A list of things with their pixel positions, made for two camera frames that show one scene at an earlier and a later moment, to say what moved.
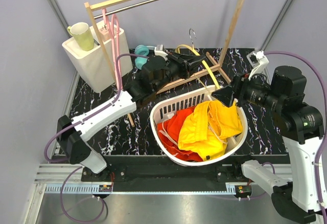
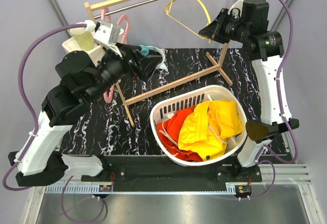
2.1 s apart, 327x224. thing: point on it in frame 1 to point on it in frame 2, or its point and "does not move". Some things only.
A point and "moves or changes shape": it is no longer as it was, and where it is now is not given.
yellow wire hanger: x=205 y=61 to x=166 y=11
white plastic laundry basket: x=161 y=110 does not move
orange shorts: x=168 y=132 does not move
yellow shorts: x=207 y=129 does not move
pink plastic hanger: x=113 y=27 moves or changes shape
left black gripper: x=188 y=64 to x=146 y=64
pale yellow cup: x=82 y=32 does not move
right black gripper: x=240 y=83 to x=213 y=31
